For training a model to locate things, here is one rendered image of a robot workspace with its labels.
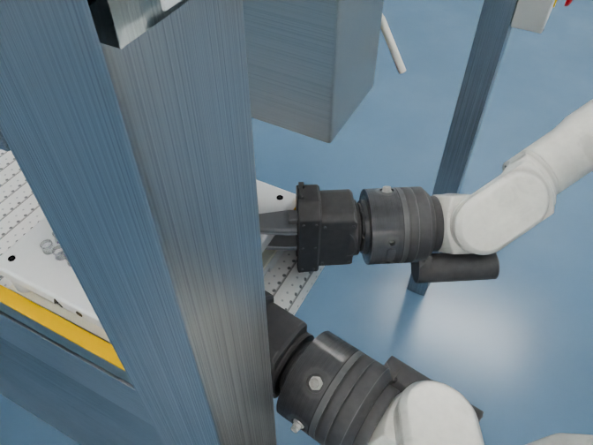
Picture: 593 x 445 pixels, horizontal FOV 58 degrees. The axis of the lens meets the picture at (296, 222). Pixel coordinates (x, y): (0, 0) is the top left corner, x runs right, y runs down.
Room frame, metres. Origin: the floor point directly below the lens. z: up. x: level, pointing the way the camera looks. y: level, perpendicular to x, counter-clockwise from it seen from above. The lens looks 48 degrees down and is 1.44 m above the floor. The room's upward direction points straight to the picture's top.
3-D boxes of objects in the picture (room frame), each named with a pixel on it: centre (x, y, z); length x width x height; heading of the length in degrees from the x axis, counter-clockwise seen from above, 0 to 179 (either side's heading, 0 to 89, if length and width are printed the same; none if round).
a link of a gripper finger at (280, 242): (0.40, 0.03, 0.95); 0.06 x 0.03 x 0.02; 94
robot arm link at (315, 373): (0.24, 0.01, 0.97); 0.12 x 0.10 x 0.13; 54
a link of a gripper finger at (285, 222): (0.40, 0.03, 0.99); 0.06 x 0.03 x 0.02; 94
